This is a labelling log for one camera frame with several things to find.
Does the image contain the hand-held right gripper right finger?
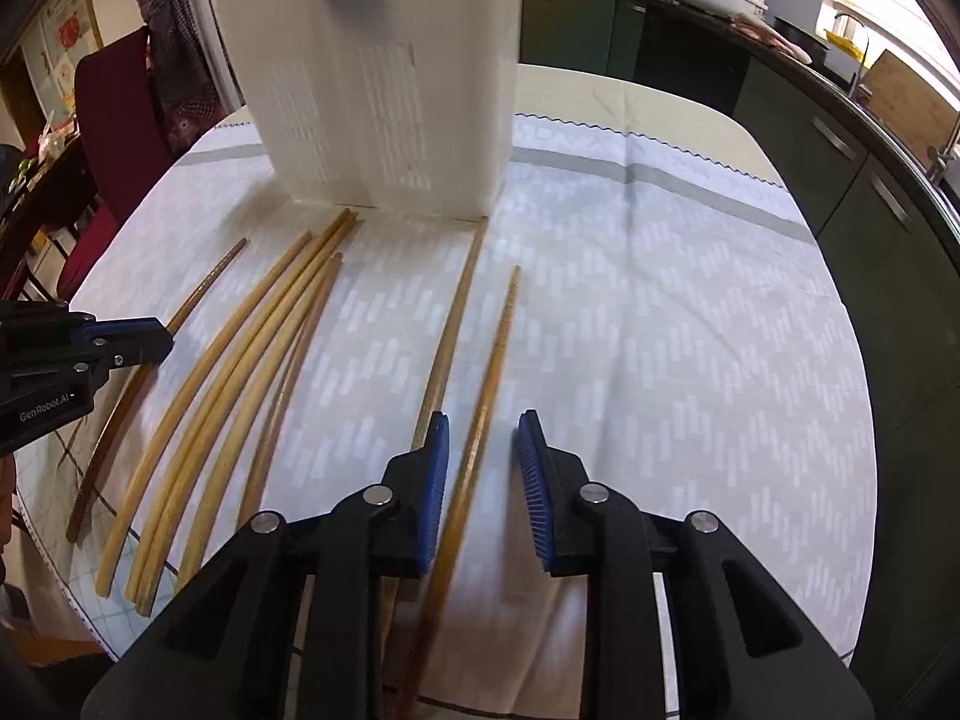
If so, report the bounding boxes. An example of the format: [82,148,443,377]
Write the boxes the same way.
[516,409,875,720]

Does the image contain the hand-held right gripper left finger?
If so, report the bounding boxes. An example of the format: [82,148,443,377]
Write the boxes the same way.
[81,411,451,720]

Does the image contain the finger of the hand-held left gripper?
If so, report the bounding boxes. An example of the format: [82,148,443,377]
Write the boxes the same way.
[0,330,175,391]
[0,301,167,350]

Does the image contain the dark brown chopstick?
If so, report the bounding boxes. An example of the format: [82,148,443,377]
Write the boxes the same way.
[66,238,249,545]

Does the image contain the light bamboo chopstick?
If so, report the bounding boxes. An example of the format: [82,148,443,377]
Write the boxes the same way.
[136,217,362,614]
[96,231,313,599]
[126,208,353,605]

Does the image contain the white plastic utensil holder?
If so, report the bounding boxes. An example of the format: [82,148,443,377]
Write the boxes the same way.
[204,0,524,220]

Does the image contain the white patterned tablecloth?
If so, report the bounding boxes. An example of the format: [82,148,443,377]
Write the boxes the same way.
[15,109,880,720]

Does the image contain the wooden side table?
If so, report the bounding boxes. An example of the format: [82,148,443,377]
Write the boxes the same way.
[0,127,98,301]

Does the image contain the dark red chair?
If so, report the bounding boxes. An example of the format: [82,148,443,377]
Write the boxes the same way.
[56,25,185,301]

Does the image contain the purple patterned hanging cloth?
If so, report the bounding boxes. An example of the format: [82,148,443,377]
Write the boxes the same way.
[135,0,226,158]

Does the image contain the green base kitchen cabinets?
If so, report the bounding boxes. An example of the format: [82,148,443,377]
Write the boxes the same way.
[520,0,960,720]

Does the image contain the dark stone kitchen countertop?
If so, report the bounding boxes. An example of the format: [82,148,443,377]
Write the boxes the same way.
[523,0,960,215]

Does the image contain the pink rag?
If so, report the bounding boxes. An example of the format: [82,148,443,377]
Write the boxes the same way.
[731,19,815,65]

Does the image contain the thin steel faucet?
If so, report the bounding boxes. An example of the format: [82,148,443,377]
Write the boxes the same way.
[831,11,875,95]

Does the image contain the yellow cloth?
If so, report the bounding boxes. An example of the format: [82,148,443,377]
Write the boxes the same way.
[823,28,867,61]

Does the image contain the wooden cutting board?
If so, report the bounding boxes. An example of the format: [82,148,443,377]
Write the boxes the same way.
[862,49,960,158]

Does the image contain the wall poster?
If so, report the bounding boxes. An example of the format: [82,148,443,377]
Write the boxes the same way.
[22,0,102,102]

